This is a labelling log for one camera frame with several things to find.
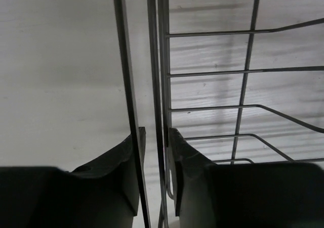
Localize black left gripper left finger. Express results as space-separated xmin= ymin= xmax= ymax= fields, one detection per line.
xmin=1 ymin=136 xmax=140 ymax=227

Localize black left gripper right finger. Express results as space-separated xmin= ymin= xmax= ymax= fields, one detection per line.
xmin=169 ymin=128 xmax=323 ymax=227

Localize metal wire dish rack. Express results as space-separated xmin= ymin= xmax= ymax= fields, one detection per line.
xmin=125 ymin=0 xmax=323 ymax=227

